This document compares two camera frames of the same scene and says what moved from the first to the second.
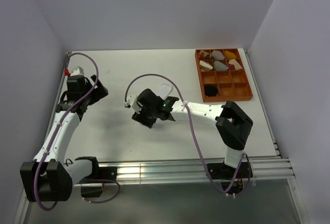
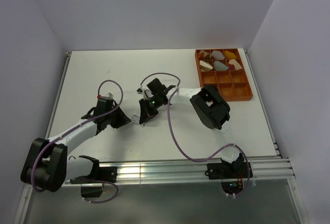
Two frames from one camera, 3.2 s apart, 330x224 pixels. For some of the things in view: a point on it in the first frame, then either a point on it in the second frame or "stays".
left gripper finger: (99, 91) → (119, 119)
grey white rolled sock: (217, 55) stays
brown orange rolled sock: (203, 54) stays
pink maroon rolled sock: (234, 65) stays
